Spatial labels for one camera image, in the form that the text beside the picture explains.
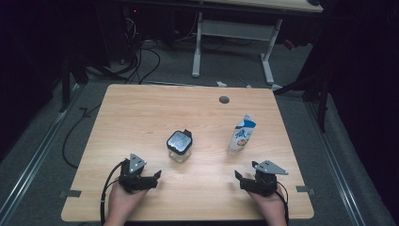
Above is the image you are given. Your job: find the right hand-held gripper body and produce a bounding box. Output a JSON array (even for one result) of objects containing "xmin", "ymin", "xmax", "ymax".
[{"xmin": 246, "ymin": 159, "xmax": 289, "ymax": 198}]

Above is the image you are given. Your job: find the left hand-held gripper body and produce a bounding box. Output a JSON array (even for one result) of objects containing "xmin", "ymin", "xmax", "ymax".
[{"xmin": 118, "ymin": 153, "xmax": 148, "ymax": 193}]

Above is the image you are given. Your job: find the white and blue bag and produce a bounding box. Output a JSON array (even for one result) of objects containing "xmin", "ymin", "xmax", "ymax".
[{"xmin": 228, "ymin": 114, "xmax": 257, "ymax": 153}]

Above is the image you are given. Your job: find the glass jar with black lid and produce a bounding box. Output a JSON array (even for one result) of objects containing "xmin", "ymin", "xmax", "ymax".
[{"xmin": 166, "ymin": 128, "xmax": 194, "ymax": 164}]

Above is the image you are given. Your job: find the person's right hand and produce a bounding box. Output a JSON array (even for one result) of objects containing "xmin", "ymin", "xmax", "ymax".
[{"xmin": 247, "ymin": 187, "xmax": 287, "ymax": 225}]

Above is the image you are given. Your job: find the person's left hand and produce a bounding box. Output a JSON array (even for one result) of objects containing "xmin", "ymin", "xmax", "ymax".
[{"xmin": 106, "ymin": 178, "xmax": 149, "ymax": 222}]

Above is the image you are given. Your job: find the black metal stand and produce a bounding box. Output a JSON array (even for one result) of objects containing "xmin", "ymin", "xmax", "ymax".
[
  {"xmin": 274, "ymin": 70, "xmax": 331, "ymax": 133},
  {"xmin": 59, "ymin": 56, "xmax": 72, "ymax": 113}
]

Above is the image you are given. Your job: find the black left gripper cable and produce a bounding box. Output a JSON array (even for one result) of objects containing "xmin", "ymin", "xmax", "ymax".
[{"xmin": 100, "ymin": 161, "xmax": 126, "ymax": 225}]

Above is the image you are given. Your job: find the metal floor rail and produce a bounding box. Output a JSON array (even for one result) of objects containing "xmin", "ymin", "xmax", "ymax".
[
  {"xmin": 0, "ymin": 83, "xmax": 84, "ymax": 226},
  {"xmin": 305, "ymin": 102, "xmax": 366, "ymax": 226}
]

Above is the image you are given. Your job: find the black floor cable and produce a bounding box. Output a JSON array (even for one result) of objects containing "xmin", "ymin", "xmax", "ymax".
[{"xmin": 61, "ymin": 103, "xmax": 103, "ymax": 170}]

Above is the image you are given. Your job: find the bundle of black cables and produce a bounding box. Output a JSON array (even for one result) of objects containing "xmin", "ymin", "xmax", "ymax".
[{"xmin": 120, "ymin": 17, "xmax": 162, "ymax": 85}]

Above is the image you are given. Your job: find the desk with white frame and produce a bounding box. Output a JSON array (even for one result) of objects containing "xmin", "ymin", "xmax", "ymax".
[{"xmin": 125, "ymin": 0, "xmax": 324, "ymax": 87}]

